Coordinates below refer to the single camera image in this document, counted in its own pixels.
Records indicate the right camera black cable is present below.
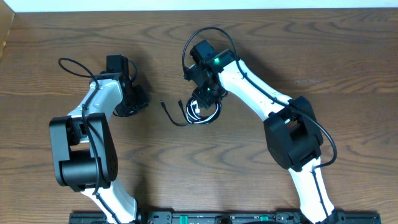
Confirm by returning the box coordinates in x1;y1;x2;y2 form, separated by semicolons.
182;27;338;224

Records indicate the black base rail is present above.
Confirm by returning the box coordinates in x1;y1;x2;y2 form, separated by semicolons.
68;210;382;224

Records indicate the white cable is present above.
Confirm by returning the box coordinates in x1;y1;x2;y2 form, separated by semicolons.
185;98;220;124

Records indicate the left camera black cable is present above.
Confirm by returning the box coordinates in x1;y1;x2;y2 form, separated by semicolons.
58;57;139;224

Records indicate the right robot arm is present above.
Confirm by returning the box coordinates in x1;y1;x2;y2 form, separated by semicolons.
185;40;335;223

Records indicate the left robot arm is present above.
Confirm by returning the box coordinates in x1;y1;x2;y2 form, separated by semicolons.
49;55;149;223

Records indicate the camera black cable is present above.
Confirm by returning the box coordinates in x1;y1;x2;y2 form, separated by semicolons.
58;57;139;224
182;27;338;224

